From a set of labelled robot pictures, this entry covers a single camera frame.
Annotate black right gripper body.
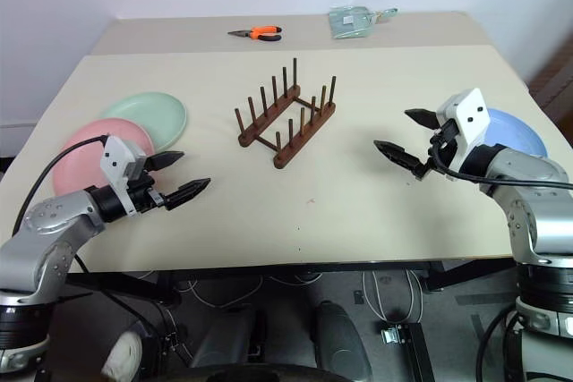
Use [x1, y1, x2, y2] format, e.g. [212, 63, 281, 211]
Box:
[413, 113, 462, 183]

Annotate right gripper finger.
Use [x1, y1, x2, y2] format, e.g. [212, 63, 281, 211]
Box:
[403, 107, 442, 131]
[372, 140, 424, 174]

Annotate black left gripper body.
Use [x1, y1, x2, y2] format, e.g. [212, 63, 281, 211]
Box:
[127, 168, 167, 216]

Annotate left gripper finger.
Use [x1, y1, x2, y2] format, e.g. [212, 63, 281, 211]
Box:
[148, 150, 186, 174]
[163, 176, 212, 213]

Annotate wooden dish rack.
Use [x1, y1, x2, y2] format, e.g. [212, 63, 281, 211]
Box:
[234, 56, 338, 171]

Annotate green plate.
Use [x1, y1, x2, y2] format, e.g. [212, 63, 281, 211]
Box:
[98, 91, 188, 153]

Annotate pink plate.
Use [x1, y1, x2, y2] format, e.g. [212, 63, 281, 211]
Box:
[51, 117, 158, 198]

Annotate blue plate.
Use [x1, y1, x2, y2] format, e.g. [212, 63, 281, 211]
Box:
[484, 107, 549, 158]

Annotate teal plastic packet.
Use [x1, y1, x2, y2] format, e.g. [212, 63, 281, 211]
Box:
[327, 4, 375, 40]

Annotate white rounded shape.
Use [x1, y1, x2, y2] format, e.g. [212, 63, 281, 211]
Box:
[99, 329, 145, 382]

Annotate dark rounded shape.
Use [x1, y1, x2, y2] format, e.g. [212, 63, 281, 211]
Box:
[312, 300, 374, 382]

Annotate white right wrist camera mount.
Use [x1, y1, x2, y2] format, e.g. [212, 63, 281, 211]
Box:
[435, 87, 491, 169]

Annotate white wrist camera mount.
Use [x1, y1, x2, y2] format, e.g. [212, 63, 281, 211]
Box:
[435, 87, 491, 169]
[98, 134, 145, 216]

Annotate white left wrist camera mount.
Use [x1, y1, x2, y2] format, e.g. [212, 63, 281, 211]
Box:
[98, 134, 145, 216]

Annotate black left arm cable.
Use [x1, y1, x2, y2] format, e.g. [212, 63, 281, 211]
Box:
[12, 133, 111, 240]

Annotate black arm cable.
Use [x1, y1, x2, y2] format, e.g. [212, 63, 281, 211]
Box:
[12, 133, 111, 240]
[428, 129, 573, 191]

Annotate black table frame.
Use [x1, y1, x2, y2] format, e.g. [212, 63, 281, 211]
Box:
[66, 258, 517, 308]

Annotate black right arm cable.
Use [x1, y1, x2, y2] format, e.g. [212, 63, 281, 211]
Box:
[428, 129, 573, 191]

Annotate small teal handle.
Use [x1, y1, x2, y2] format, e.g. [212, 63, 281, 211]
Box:
[372, 7, 400, 26]

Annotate white floor cable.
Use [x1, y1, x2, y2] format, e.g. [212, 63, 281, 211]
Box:
[361, 268, 425, 324]
[177, 273, 266, 310]

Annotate orange handled pliers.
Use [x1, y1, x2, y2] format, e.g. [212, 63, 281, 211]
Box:
[227, 24, 284, 44]

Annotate black bracket with metal latch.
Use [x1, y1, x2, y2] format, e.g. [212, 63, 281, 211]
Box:
[380, 322, 436, 382]

